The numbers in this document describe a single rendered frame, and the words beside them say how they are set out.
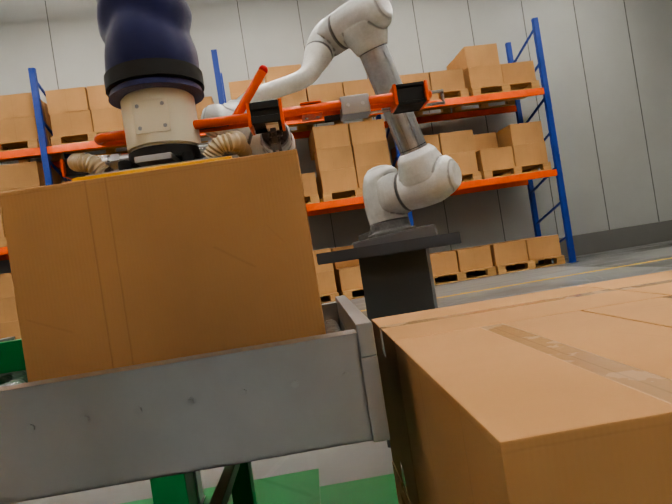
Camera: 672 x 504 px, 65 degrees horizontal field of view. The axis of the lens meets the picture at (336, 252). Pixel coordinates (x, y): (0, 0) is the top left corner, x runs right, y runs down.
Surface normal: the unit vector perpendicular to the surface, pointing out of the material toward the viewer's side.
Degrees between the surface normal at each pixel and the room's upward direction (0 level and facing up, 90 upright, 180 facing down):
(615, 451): 90
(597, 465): 90
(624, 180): 90
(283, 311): 90
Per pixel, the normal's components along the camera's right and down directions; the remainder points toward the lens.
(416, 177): -0.49, 0.35
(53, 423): 0.05, -0.01
